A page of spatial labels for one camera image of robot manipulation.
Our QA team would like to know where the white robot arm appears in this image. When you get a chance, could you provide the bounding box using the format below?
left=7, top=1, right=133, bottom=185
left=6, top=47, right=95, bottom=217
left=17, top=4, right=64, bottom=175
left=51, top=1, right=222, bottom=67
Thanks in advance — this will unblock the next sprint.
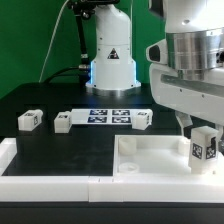
left=88, top=0, right=224, bottom=135

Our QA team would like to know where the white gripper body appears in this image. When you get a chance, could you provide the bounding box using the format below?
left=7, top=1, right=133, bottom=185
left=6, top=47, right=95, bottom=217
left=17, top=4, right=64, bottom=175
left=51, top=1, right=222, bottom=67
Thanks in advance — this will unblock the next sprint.
left=146, top=40, right=224, bottom=125

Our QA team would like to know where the white marker sheet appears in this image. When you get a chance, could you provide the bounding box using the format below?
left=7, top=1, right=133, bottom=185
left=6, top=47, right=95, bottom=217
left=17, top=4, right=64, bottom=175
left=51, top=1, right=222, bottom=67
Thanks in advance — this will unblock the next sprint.
left=71, top=109, right=138, bottom=125

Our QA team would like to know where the white U-shaped fence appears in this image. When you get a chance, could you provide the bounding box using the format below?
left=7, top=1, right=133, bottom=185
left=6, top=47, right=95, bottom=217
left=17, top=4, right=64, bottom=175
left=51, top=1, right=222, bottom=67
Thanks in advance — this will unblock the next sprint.
left=0, top=138, right=224, bottom=203

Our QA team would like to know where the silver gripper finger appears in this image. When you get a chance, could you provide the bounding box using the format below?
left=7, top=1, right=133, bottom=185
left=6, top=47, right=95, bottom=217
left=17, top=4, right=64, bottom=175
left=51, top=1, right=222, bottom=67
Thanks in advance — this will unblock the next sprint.
left=215, top=124, right=224, bottom=155
left=175, top=111, right=193, bottom=135

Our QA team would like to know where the black cable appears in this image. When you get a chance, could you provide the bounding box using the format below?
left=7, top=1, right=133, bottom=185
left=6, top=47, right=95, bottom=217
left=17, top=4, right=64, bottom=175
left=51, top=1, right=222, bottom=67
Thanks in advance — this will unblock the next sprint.
left=43, top=65, right=91, bottom=84

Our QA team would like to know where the white cable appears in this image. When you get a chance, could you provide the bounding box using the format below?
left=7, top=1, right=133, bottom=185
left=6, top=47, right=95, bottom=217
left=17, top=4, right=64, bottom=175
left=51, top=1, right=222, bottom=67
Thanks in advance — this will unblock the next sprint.
left=38, top=0, right=72, bottom=84

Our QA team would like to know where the white square tabletop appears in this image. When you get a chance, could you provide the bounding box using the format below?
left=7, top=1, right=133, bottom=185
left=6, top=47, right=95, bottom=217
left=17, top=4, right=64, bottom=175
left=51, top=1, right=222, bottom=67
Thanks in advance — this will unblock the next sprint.
left=112, top=133, right=224, bottom=177

